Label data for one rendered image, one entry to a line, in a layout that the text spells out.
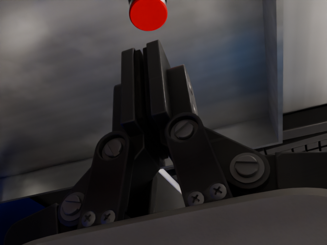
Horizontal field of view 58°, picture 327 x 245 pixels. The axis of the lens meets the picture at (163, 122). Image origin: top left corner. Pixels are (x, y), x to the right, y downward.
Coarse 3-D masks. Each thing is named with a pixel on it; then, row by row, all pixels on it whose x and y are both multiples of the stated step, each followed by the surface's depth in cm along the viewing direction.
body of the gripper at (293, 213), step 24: (264, 192) 7; (288, 192) 6; (312, 192) 6; (144, 216) 7; (168, 216) 7; (192, 216) 7; (216, 216) 6; (240, 216) 6; (264, 216) 6; (288, 216) 6; (312, 216) 6; (48, 240) 7; (72, 240) 7; (96, 240) 7; (120, 240) 7; (144, 240) 7; (168, 240) 6; (192, 240) 6; (216, 240) 6; (240, 240) 6; (264, 240) 6; (288, 240) 6; (312, 240) 6
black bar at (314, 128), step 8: (296, 112) 31; (304, 112) 30; (312, 112) 30; (320, 112) 30; (288, 120) 30; (296, 120) 30; (304, 120) 30; (312, 120) 29; (320, 120) 29; (288, 128) 30; (296, 128) 30; (304, 128) 30; (312, 128) 30; (320, 128) 30; (288, 136) 31; (296, 136) 31
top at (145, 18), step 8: (136, 0) 15; (144, 0) 15; (152, 0) 15; (160, 0) 15; (136, 8) 15; (144, 8) 15; (152, 8) 15; (160, 8) 15; (136, 16) 16; (144, 16) 16; (152, 16) 16; (160, 16) 16; (136, 24) 16; (144, 24) 16; (152, 24) 16; (160, 24) 16
